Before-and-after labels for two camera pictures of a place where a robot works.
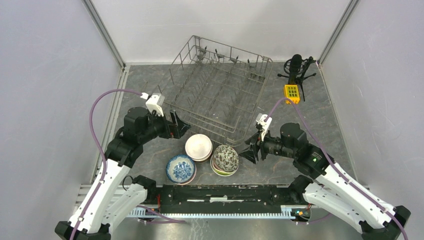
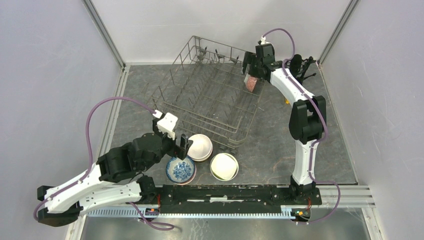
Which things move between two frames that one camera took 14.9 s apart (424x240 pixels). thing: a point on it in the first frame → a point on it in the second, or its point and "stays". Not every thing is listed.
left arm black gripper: (177, 123) → (177, 151)
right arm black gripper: (251, 154) → (248, 59)
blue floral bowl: (180, 168) stays
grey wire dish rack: (215, 85) stays
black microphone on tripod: (296, 68) stays
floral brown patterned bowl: (225, 158) → (251, 82)
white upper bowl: (198, 146) stays
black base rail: (229, 199) stays
